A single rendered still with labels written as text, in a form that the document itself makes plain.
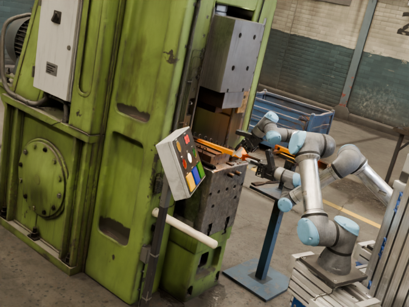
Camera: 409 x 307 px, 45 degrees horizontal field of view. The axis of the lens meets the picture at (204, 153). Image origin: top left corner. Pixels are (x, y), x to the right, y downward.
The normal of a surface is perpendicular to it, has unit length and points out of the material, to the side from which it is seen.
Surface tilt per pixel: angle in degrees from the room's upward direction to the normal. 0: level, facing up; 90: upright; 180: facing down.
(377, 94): 90
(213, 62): 90
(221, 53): 90
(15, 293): 0
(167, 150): 90
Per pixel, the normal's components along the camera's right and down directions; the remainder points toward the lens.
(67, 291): 0.20, -0.93
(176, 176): -0.22, 0.25
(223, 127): -0.60, 0.12
